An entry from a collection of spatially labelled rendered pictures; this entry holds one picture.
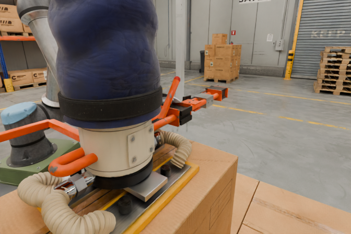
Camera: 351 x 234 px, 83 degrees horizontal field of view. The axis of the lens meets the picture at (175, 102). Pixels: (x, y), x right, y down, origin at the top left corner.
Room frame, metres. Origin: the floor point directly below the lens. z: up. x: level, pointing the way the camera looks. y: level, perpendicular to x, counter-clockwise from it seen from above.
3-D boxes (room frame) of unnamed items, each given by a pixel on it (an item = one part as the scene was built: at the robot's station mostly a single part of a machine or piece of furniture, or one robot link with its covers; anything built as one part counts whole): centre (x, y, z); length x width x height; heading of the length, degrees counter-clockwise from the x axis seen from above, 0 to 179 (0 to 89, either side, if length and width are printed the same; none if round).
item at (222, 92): (0.94, -0.20, 1.20); 0.08 x 0.07 x 0.05; 145
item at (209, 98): (0.83, -0.12, 1.19); 0.07 x 0.07 x 0.04; 55
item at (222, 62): (7.85, -1.83, 0.87); 1.21 x 1.02 x 1.74; 147
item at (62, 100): (0.45, 0.15, 1.31); 0.23 x 0.23 x 0.04
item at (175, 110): (0.66, 0.00, 1.20); 0.10 x 0.08 x 0.06; 55
